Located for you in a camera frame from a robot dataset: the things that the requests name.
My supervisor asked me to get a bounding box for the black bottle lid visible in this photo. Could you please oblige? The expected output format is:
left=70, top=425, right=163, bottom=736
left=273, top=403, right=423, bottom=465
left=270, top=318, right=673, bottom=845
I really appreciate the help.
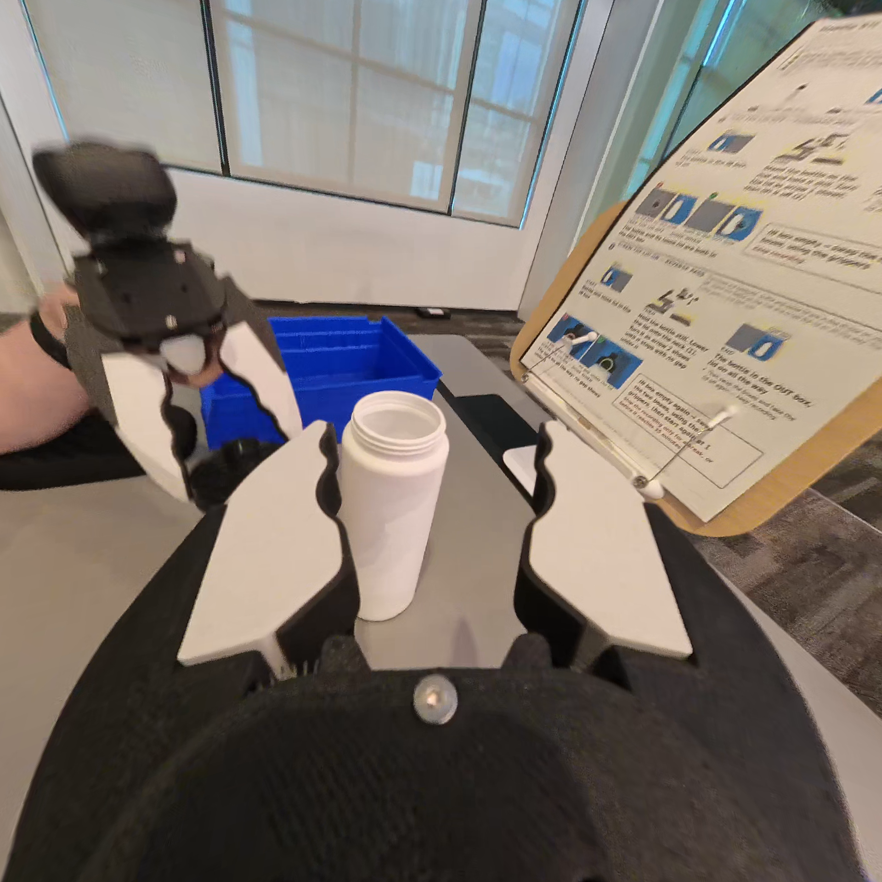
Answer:
left=189, top=437, right=280, bottom=511

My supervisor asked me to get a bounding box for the person's left hand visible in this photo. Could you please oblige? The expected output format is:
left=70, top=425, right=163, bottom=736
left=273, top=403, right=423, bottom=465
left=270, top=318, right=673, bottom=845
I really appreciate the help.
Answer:
left=40, top=287, right=81, bottom=333

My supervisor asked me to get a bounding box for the white plastic bottle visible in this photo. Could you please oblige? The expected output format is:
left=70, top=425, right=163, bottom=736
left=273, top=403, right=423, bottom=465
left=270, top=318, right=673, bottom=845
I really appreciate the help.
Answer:
left=339, top=390, right=450, bottom=622

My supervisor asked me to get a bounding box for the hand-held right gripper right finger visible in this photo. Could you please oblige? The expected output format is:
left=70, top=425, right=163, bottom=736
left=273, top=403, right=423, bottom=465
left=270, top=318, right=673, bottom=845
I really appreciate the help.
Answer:
left=513, top=420, right=693, bottom=673

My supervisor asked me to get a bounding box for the instruction board on white stand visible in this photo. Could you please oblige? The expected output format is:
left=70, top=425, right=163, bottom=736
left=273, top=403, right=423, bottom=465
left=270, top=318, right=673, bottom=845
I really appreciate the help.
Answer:
left=503, top=21, right=882, bottom=538

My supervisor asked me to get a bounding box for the printed instruction sheet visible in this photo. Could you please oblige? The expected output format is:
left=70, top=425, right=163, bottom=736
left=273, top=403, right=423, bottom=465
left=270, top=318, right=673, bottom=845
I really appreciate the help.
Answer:
left=520, top=15, right=882, bottom=522

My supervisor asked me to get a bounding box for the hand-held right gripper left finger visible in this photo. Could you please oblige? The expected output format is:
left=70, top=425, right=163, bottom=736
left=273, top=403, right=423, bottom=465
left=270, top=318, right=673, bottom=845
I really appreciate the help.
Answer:
left=178, top=420, right=361, bottom=679

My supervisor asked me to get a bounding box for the black mesh wrist rest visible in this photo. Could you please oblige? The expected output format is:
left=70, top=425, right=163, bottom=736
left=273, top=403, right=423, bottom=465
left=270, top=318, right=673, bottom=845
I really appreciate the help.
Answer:
left=0, top=407, right=199, bottom=492

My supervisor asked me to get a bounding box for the black rectangular table pad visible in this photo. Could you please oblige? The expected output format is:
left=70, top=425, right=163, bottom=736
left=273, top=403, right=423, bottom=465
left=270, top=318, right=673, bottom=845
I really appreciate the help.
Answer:
left=448, top=394, right=540, bottom=476

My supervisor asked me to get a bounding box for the person's left forearm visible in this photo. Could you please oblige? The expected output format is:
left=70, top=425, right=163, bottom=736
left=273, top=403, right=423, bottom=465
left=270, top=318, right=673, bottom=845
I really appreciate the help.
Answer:
left=0, top=331, right=97, bottom=456

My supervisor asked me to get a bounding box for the blue plastic bin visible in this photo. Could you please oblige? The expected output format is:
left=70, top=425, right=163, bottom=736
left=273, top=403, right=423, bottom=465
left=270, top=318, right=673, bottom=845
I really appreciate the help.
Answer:
left=200, top=316, right=442, bottom=449

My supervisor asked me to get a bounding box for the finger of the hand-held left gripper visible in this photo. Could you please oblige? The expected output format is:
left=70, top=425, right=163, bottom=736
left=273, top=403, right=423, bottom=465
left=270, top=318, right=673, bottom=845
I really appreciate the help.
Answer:
left=102, top=353, right=194, bottom=503
left=219, top=322, right=304, bottom=443

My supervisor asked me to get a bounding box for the black wrist band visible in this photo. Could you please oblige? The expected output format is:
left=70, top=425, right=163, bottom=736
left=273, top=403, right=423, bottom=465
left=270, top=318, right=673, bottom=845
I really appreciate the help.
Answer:
left=29, top=310, right=73, bottom=369

